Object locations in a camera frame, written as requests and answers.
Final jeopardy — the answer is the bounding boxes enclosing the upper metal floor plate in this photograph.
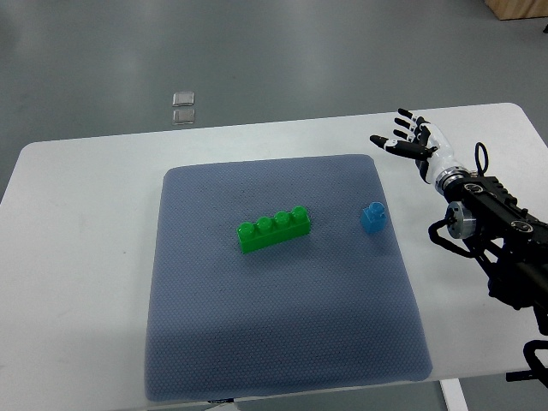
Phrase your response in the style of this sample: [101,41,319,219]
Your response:
[172,91,195,107]

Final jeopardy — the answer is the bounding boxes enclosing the small blue block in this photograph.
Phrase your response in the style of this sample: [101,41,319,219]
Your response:
[360,201,387,234]

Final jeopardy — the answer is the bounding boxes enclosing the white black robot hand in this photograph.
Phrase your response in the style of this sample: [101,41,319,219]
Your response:
[369,108,470,193]

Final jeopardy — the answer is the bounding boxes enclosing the blue-grey fabric mat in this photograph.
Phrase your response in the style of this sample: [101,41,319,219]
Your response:
[145,154,432,402]

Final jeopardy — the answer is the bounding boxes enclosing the black looped cable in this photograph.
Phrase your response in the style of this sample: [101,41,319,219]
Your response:
[473,141,491,176]

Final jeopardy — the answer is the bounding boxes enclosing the wooden box corner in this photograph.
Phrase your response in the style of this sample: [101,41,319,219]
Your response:
[485,0,547,21]

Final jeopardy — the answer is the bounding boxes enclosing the white table leg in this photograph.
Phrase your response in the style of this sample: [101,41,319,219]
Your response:
[439,378,468,411]

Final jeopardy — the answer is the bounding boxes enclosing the long green block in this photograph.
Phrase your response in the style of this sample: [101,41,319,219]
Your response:
[236,205,311,254]

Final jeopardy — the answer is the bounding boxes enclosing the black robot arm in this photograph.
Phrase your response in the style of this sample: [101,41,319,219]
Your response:
[428,172,547,336]

